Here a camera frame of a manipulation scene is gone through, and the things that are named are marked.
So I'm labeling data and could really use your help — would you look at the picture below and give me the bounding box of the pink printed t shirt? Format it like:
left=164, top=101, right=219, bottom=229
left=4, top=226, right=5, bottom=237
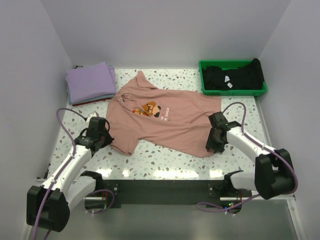
left=106, top=71, right=222, bottom=158

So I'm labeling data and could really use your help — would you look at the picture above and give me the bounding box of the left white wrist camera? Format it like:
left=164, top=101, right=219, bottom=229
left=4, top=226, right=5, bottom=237
left=86, top=111, right=99, bottom=123

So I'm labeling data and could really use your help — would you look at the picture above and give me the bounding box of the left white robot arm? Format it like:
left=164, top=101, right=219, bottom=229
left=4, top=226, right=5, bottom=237
left=26, top=116, right=114, bottom=232

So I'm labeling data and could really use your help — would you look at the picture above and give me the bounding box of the aluminium frame rail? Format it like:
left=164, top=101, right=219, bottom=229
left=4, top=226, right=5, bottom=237
left=30, top=177, right=296, bottom=201

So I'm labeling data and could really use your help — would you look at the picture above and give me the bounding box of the folded purple t shirt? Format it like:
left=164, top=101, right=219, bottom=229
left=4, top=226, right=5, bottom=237
left=65, top=62, right=117, bottom=104

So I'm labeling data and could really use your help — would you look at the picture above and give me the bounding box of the green plastic bin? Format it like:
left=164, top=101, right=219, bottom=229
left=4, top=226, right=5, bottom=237
left=198, top=59, right=268, bottom=97

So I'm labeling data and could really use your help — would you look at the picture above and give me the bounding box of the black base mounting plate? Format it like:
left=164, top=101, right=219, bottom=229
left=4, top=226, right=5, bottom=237
left=84, top=178, right=251, bottom=211

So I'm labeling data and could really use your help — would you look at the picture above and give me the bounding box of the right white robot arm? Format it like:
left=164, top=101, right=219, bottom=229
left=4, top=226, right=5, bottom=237
left=205, top=112, right=298, bottom=200

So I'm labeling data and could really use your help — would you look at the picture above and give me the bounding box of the folded dark red t shirt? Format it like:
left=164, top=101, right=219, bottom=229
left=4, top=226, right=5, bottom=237
left=71, top=98, right=111, bottom=107

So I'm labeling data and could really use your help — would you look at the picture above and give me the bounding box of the black t shirt in bin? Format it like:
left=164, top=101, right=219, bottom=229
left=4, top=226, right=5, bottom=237
left=201, top=58, right=265, bottom=91

